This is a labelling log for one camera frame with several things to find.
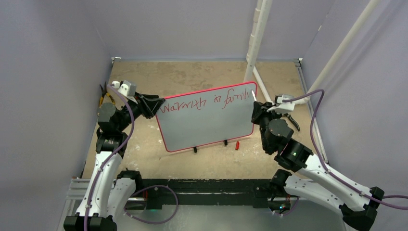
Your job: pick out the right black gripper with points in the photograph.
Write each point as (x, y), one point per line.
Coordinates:
(260, 110)

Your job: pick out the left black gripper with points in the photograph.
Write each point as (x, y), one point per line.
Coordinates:
(150, 104)

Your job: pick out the white red marker pen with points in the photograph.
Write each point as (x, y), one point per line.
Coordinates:
(254, 96)

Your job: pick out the pink framed whiteboard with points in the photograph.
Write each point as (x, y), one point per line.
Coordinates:
(205, 117)

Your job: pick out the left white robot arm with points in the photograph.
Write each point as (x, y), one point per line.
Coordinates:
(105, 165)

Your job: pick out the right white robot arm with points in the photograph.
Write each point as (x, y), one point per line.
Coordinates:
(303, 174)

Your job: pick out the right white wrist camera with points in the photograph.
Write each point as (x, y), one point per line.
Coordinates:
(280, 107)

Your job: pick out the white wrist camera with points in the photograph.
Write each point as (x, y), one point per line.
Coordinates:
(126, 88)
(280, 107)

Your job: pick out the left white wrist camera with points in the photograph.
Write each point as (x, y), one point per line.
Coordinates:
(126, 88)

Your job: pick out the black handled pliers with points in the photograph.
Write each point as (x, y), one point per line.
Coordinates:
(293, 121)

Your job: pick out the yellow handled pliers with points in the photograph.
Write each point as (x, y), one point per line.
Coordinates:
(105, 94)

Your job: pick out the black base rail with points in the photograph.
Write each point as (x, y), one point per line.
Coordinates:
(257, 193)

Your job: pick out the aluminium frame rail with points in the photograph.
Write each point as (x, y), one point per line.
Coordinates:
(78, 188)

